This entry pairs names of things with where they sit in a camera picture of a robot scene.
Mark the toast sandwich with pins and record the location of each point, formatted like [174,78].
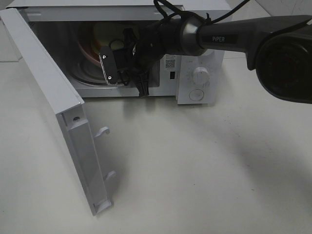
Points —
[107,34]

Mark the white microwave door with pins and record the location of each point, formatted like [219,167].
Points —
[62,107]

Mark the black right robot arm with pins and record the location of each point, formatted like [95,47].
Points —
[278,48]

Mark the white adjacent table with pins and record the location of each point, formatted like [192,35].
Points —
[259,20]

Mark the white microwave oven body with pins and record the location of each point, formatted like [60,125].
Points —
[59,41]

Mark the round door release button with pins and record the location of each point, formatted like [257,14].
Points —
[196,95]

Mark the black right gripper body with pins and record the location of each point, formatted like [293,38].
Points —
[136,58]

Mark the pink plate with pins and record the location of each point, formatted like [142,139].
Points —
[84,34]

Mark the white lower microwave knob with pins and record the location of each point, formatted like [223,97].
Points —
[200,75]

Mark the glass microwave turntable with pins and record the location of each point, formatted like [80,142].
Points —
[87,73]

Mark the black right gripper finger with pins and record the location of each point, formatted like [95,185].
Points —
[108,64]

